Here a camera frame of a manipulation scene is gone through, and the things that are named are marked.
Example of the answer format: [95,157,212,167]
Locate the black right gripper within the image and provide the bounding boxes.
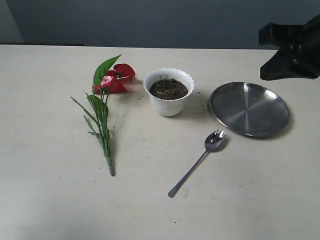
[258,15,320,81]

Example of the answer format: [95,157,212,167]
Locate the stainless steel spork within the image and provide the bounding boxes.
[167,129,227,198]

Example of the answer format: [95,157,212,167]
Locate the dark soil in pot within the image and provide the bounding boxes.
[149,78,189,100]

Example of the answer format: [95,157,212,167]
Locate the white scalloped flower pot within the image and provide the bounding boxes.
[143,68,195,117]

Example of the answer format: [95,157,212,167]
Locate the artificial red flower stem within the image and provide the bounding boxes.
[71,55,136,177]

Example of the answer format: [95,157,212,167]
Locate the round stainless steel plate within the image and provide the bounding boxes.
[208,81,290,138]

